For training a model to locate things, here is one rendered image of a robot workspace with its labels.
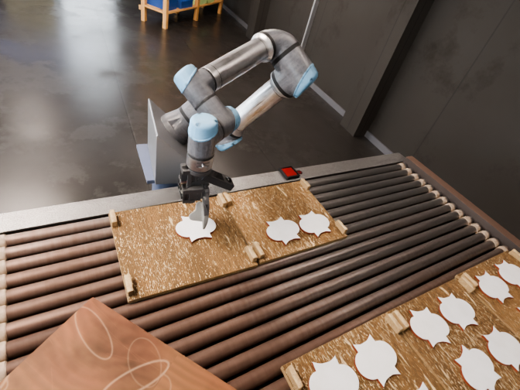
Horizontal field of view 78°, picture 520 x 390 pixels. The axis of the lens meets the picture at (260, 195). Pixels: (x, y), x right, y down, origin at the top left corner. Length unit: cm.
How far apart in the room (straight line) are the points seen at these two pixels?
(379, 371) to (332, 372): 14
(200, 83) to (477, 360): 117
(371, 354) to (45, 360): 81
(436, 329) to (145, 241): 98
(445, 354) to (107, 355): 96
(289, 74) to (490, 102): 264
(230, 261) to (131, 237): 33
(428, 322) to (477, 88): 274
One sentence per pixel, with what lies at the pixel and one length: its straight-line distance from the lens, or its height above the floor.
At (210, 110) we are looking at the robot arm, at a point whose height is 137.
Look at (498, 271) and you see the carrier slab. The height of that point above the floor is 94.
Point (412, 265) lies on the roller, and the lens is 144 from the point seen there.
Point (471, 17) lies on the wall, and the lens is 383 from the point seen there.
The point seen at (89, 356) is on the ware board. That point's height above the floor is 104.
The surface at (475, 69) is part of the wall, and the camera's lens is 371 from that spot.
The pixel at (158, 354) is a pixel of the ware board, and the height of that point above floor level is 104.
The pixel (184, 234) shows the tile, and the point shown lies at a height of 95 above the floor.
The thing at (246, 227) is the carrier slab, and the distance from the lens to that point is 121.
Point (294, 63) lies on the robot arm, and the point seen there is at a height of 146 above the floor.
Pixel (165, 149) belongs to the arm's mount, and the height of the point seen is 105.
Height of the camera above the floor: 180
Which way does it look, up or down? 40 degrees down
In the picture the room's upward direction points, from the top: 17 degrees clockwise
